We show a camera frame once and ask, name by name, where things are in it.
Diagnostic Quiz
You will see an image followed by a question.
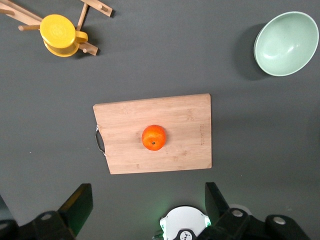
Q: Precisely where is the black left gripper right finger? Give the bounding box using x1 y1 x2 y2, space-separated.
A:
199 182 251 240

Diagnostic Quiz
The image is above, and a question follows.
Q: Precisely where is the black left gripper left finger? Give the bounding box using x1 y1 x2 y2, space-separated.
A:
33 183 94 240

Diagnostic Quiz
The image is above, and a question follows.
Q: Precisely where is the orange fruit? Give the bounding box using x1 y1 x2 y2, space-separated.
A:
141 124 167 152

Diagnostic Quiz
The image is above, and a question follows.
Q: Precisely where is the wooden cutting board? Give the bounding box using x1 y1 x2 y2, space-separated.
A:
92 93 213 175

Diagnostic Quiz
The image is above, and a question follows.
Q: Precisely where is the yellow cup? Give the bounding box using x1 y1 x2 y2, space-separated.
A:
39 14 89 58

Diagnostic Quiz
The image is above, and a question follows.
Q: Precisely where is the pale green bowl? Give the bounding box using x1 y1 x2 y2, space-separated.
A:
253 11 320 77

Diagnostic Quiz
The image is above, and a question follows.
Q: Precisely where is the wooden cup rack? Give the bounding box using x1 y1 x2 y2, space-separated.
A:
0 0 113 56

